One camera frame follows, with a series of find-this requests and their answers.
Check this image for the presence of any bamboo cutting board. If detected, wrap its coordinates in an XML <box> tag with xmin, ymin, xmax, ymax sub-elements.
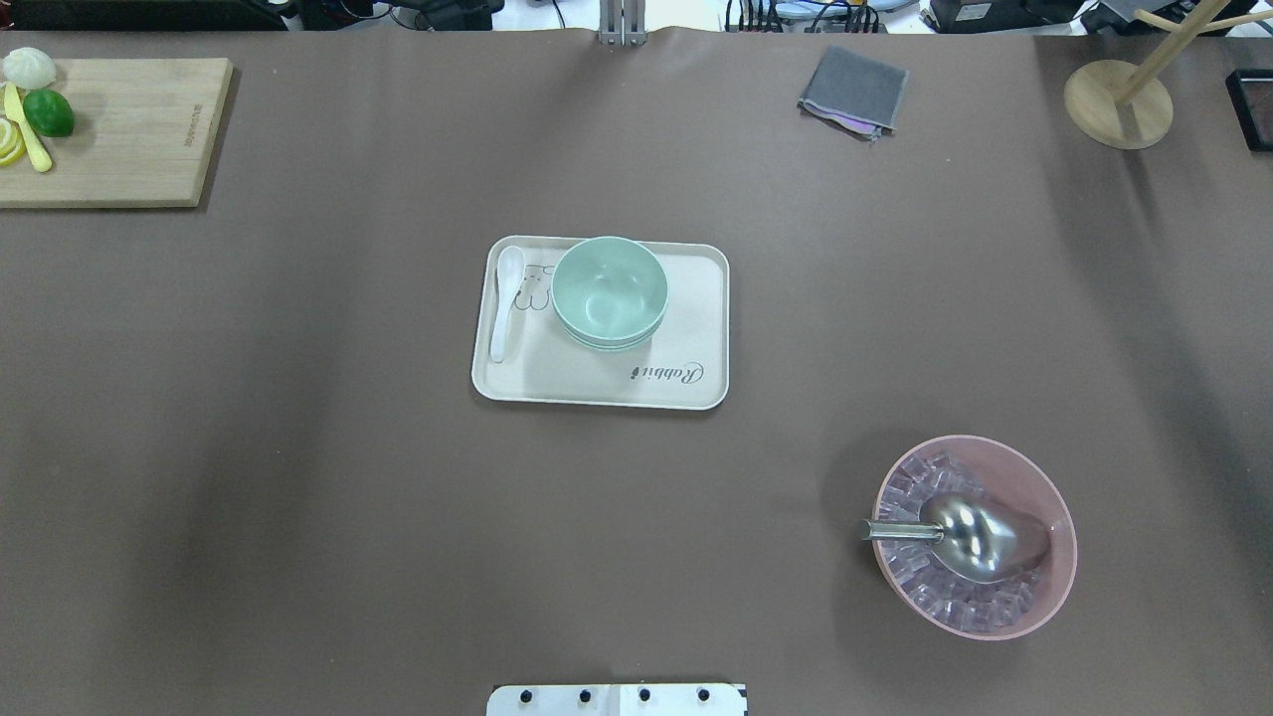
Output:
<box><xmin>1</xmin><ymin>59</ymin><xmax>233</xmax><ymax>209</ymax></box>

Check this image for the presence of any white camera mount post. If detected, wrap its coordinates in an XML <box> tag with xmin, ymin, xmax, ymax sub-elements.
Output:
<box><xmin>485</xmin><ymin>682</ymin><xmax>749</xmax><ymax>715</ymax></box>

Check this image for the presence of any metal ice scoop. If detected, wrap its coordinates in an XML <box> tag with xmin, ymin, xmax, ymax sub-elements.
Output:
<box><xmin>855</xmin><ymin>492</ymin><xmax>1051</xmax><ymax>584</ymax></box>

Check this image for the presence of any green bowl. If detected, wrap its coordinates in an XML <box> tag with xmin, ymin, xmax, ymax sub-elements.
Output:
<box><xmin>551</xmin><ymin>236</ymin><xmax>671</xmax><ymax>339</ymax></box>
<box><xmin>563</xmin><ymin>325</ymin><xmax>658</xmax><ymax>352</ymax></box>

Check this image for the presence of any white ceramic spoon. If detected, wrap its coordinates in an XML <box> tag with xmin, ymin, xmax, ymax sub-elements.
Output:
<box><xmin>489</xmin><ymin>246</ymin><xmax>526</xmax><ymax>363</ymax></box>

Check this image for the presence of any wooden stand with round base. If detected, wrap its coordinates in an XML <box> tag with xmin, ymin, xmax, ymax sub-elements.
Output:
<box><xmin>1063</xmin><ymin>1</ymin><xmax>1272</xmax><ymax>150</ymax></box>

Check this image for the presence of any grey folded cloth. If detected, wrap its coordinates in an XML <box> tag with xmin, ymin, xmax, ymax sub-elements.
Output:
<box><xmin>797</xmin><ymin>47</ymin><xmax>910</xmax><ymax>141</ymax></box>

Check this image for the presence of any green lime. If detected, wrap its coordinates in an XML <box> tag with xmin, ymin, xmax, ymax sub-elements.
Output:
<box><xmin>22</xmin><ymin>88</ymin><xmax>76</xmax><ymax>138</ymax></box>

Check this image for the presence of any yellow plastic knife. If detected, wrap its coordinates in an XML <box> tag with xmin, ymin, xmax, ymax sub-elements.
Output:
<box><xmin>3</xmin><ymin>83</ymin><xmax>52</xmax><ymax>173</ymax></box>

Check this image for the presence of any white garlic bulb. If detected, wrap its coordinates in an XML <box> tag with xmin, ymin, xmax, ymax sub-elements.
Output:
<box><xmin>3</xmin><ymin>47</ymin><xmax>59</xmax><ymax>90</ymax></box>

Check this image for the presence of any green bowl on tray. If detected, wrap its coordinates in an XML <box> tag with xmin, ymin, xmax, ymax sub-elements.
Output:
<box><xmin>563</xmin><ymin>325</ymin><xmax>658</xmax><ymax>352</ymax></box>

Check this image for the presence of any cream rabbit serving tray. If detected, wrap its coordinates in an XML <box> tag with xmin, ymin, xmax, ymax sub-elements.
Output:
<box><xmin>471</xmin><ymin>236</ymin><xmax>729</xmax><ymax>412</ymax></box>

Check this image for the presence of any lemon slice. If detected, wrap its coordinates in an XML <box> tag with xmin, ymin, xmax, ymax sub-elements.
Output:
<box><xmin>0</xmin><ymin>116</ymin><xmax>25</xmax><ymax>166</ymax></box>

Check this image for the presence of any pink bowl with ice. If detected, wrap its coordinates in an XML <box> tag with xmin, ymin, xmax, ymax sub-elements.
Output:
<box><xmin>859</xmin><ymin>434</ymin><xmax>1078</xmax><ymax>640</ymax></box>

